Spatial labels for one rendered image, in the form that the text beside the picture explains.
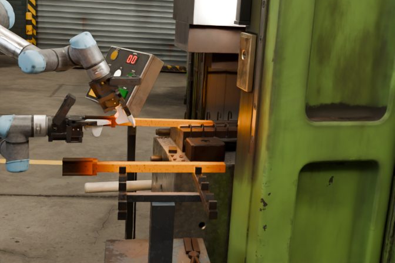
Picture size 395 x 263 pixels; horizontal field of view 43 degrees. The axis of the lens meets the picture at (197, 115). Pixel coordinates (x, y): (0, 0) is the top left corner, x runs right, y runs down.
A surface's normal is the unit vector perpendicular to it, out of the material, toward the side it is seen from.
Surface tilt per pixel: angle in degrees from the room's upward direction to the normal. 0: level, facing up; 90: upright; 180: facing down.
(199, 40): 90
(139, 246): 0
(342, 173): 90
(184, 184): 90
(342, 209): 90
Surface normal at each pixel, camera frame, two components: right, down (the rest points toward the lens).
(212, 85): 0.27, 0.24
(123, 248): 0.06, -0.97
